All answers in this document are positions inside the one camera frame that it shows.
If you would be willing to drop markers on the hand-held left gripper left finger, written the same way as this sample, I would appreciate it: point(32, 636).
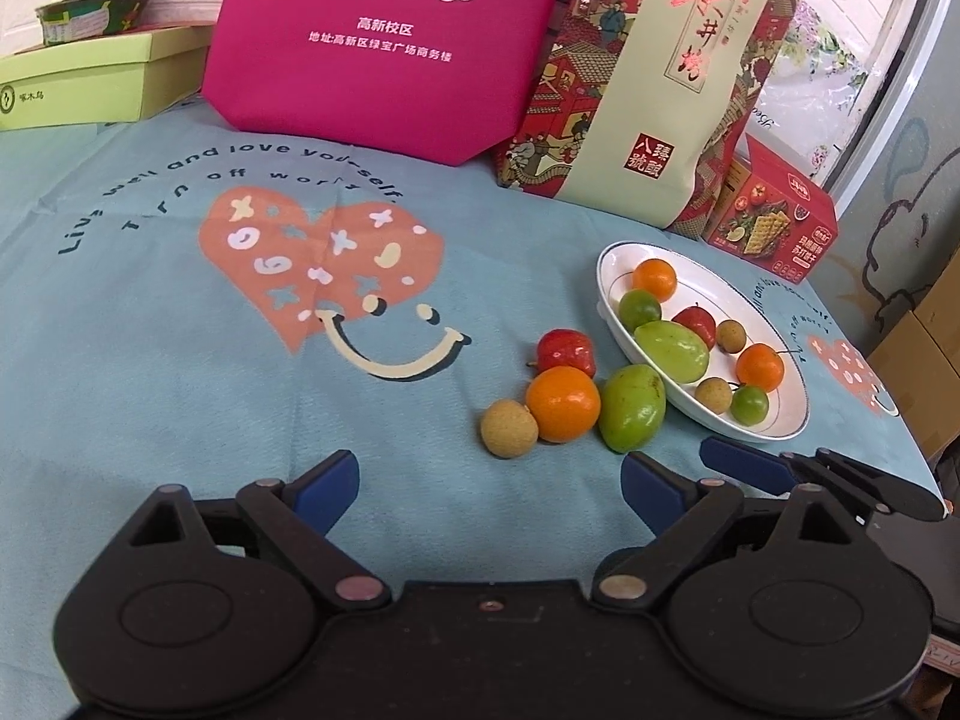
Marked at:
point(330, 487)

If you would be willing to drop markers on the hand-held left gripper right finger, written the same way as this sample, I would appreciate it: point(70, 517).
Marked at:
point(652, 491)

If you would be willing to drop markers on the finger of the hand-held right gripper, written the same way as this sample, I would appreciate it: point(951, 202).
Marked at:
point(742, 463)

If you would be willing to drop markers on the green tomato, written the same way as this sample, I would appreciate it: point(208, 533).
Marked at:
point(748, 405)
point(640, 309)

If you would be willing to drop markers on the white plate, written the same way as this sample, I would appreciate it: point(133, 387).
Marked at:
point(780, 412)

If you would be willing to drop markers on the brown longan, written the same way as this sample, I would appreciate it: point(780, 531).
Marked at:
point(510, 427)
point(730, 335)
point(712, 394)

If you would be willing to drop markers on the green mango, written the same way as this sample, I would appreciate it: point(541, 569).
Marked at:
point(632, 406)
point(671, 351)

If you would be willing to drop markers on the orange tangerine with stem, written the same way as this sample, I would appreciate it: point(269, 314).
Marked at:
point(760, 366)

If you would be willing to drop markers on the red fruit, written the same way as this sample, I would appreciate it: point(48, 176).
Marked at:
point(566, 352)
point(694, 322)

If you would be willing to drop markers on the brown cardboard box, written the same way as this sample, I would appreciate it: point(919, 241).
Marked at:
point(922, 367)

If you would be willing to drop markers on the blue printed tablecloth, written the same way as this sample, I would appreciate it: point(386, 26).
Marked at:
point(150, 352)

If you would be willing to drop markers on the red cracker box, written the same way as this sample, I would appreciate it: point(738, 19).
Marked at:
point(780, 225)

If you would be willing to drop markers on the red and beige gift bag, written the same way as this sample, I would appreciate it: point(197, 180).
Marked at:
point(645, 105)

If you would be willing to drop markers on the white floral plastic bag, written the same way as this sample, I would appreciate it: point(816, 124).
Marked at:
point(825, 75)

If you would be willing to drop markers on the pink fabric bag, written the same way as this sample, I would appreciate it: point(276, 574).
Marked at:
point(360, 75)

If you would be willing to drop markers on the light green box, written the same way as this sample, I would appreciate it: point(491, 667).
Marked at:
point(82, 90)

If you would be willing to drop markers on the green patterned bowl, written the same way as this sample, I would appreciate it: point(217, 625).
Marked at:
point(90, 15)

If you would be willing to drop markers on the white frame post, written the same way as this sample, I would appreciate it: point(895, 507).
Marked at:
point(900, 90)

